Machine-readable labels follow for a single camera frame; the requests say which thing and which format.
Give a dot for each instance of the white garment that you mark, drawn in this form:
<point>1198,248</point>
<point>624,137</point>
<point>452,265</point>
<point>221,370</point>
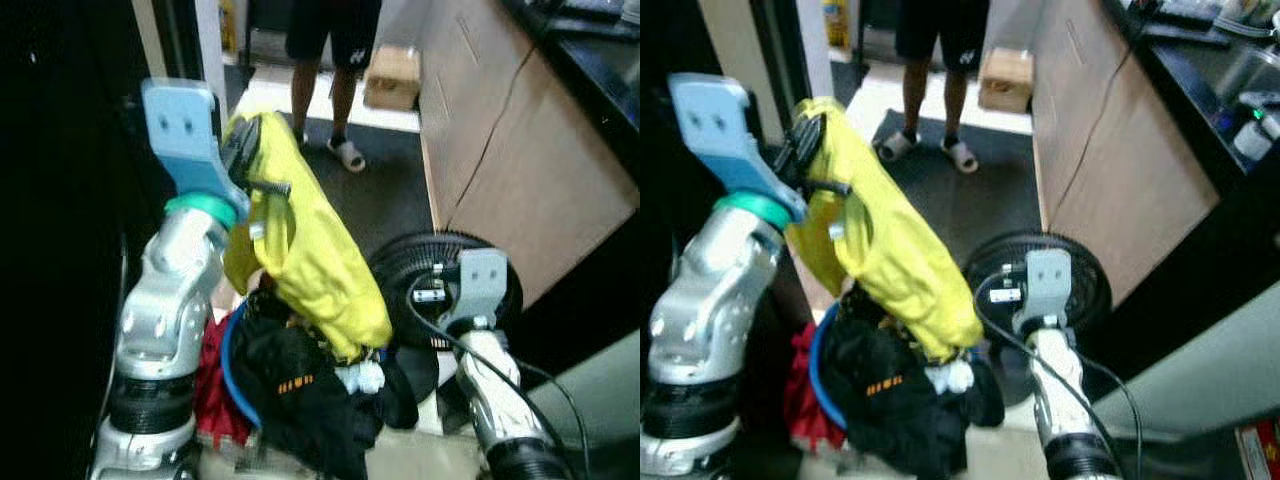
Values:
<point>362,378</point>
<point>950,376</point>

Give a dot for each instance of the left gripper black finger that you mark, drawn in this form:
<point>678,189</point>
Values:
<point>272,188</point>
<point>832,188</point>

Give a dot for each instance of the white bottle with green cap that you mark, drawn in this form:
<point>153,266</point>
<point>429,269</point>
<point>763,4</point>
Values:
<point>1255,135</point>

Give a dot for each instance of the black garment with orange print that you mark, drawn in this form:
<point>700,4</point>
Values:
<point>880,420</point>
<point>300,410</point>

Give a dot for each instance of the grey slide sandal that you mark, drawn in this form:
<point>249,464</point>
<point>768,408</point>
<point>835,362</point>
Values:
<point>301,137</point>
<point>962,156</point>
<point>347,155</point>
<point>897,146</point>

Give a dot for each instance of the wooden cabinet panel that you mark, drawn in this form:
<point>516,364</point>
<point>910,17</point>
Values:
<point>1120,170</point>
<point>520,170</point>

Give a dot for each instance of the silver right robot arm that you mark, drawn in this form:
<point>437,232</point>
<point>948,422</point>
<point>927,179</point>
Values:
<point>1060,400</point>
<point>490,390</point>

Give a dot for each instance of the grey top-load washing machine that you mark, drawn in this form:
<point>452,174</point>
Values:
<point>1200,380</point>

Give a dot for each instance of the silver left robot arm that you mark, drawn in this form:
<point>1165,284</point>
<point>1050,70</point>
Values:
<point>165,310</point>
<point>715,310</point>

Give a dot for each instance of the red garment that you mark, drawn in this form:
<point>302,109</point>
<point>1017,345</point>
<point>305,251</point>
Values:
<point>212,390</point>
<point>805,400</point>

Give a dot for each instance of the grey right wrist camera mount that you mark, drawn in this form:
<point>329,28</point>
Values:
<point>1048,275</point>
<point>483,275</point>

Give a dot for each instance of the light blue left wrist camera mount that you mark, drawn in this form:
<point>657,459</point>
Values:
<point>185,130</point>
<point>715,130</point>

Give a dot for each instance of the red package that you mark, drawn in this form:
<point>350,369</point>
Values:
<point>1260,450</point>

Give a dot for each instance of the black countertop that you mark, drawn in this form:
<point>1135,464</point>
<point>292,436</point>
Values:
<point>600,70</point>
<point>1180,80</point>

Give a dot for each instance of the stainless steel sink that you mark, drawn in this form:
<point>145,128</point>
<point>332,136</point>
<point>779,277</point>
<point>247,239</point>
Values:
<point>1245,75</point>

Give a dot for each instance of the dark grey floor mat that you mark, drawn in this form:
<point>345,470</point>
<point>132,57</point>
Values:
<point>390,190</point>
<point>1000,200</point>

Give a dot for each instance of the yellow package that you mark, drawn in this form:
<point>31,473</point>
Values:
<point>227,25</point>
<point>836,25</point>

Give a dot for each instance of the cardboard box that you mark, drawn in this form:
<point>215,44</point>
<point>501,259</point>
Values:
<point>1006,80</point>
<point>392,78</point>

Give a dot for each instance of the yellow garment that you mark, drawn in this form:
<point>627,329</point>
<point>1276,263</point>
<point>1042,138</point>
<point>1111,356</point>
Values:
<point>900,260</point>
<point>310,260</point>

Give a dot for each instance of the person in black shorts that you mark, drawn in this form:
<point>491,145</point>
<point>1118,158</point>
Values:
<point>945,40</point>
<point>340,40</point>

